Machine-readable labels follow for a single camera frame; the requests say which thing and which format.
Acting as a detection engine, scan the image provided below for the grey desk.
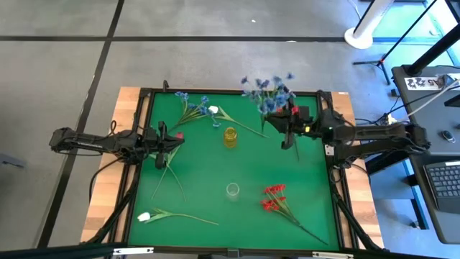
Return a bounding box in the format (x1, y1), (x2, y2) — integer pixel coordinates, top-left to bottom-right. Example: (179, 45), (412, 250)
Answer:
(390, 65), (460, 245)

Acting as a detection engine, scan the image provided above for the wooden table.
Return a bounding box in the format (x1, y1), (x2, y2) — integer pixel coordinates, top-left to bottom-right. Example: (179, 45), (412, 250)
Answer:
(80, 86), (385, 251)

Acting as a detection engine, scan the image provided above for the green artificial tulip stem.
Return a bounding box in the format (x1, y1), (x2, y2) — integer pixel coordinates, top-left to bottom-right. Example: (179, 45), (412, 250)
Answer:
(147, 153), (187, 202)

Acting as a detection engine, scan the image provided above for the white printed label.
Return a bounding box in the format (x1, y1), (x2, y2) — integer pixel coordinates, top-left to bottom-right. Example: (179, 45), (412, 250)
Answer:
(404, 75), (447, 91)

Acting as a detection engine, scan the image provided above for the white pedestal stand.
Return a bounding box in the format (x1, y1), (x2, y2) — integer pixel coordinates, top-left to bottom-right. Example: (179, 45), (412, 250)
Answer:
(344, 0), (396, 50)

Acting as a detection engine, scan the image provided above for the yellow glass vase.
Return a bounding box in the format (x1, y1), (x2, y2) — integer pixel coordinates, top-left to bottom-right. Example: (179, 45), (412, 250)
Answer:
(223, 126), (239, 149)

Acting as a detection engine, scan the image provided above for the grey furniture leg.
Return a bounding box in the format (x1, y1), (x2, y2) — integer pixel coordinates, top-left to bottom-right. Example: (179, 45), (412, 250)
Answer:
(0, 153), (27, 169)

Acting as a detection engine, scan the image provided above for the black tripod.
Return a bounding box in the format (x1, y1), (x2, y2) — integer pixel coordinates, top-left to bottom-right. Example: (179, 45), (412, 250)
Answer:
(352, 0), (439, 86)

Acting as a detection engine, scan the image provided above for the blue desk leg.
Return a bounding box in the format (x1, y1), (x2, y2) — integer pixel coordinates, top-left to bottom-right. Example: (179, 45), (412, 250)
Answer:
(401, 158), (429, 231)

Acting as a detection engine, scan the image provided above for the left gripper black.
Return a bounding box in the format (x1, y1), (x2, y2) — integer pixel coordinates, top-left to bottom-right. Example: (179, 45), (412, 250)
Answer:
(142, 121), (185, 171)

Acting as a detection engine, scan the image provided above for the white cable with plug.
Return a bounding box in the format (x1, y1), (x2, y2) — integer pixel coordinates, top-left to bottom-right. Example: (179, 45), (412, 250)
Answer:
(386, 79), (460, 124)

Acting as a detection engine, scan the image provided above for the red artificial flower bunch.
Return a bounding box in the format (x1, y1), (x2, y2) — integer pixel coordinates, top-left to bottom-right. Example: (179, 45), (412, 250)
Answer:
(275, 106), (300, 162)
(259, 183), (328, 246)

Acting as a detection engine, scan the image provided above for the blue artificial flower bunch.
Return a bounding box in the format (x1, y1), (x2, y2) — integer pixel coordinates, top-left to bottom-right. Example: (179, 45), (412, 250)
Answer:
(168, 91), (222, 132)
(240, 73), (298, 132)

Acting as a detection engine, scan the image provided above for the green table mat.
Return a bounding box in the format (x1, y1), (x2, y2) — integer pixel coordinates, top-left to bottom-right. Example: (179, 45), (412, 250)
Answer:
(127, 91), (341, 252)

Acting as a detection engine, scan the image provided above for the black laptop keyboard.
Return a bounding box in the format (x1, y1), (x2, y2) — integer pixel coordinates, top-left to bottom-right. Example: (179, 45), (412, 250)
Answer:
(423, 160), (460, 215)

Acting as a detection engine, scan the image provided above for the white artificial tulip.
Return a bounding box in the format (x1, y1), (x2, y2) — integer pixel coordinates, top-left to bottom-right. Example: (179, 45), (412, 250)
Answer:
(137, 207), (219, 227)
(208, 104), (270, 140)

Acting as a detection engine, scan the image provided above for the black metal table frame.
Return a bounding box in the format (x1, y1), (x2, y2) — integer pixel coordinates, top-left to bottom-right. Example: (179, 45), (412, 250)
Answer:
(84, 86), (384, 258)

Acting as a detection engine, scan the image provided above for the clear glass vase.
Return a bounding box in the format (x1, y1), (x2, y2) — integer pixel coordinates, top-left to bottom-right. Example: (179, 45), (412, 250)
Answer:
(225, 182), (241, 202)

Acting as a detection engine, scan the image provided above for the silver metal bracket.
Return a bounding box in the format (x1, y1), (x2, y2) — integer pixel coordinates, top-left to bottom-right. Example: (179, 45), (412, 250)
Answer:
(113, 246), (155, 257)
(311, 251), (355, 259)

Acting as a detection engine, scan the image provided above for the thick black pole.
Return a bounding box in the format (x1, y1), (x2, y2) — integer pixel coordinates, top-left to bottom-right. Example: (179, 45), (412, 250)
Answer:
(401, 21), (460, 77)

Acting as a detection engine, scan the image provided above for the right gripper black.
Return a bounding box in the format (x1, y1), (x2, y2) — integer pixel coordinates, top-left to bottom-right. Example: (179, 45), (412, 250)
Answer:
(267, 106), (325, 150)

